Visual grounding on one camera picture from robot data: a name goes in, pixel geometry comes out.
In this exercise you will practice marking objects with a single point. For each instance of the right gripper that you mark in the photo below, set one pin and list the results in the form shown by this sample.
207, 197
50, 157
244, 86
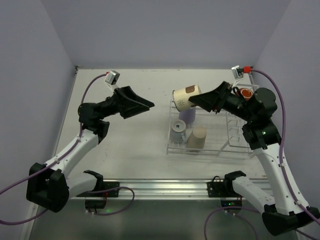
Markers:
220, 97

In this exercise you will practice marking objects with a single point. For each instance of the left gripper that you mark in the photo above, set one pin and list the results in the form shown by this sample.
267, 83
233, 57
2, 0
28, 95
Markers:
120, 102

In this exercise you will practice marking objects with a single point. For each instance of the orange ceramic mug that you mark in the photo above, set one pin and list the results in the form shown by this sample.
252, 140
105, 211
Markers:
243, 92

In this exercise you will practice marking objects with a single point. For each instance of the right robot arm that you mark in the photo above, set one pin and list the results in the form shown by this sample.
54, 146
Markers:
286, 210

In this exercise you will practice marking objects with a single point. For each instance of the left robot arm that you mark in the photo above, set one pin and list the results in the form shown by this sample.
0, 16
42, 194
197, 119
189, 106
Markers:
49, 185

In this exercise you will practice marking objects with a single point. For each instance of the lavender plastic cup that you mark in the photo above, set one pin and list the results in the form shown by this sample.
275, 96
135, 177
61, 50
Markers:
188, 116

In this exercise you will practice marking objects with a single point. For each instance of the beige plastic cup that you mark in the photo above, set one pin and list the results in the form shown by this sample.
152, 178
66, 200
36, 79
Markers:
196, 140

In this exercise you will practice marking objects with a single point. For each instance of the grey mug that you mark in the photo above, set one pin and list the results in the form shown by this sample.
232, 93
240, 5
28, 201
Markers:
178, 132

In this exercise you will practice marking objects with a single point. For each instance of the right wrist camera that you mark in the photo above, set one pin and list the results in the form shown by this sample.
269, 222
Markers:
238, 72

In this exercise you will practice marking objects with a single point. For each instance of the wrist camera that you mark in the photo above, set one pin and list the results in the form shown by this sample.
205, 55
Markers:
238, 72
111, 77

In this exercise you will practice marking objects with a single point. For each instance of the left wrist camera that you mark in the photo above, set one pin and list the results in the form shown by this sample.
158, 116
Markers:
111, 77

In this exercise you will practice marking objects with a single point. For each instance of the white wire dish rack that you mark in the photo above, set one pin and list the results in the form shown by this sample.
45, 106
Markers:
224, 137

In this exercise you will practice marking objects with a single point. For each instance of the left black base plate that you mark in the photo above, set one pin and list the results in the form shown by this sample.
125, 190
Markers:
105, 186

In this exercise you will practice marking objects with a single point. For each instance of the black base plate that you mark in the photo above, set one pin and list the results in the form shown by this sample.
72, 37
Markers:
218, 188
105, 186

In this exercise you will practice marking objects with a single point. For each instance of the aluminium mounting rail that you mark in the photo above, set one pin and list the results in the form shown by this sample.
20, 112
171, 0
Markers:
167, 189

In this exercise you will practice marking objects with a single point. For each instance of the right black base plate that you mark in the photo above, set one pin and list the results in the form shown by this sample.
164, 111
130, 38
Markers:
218, 188

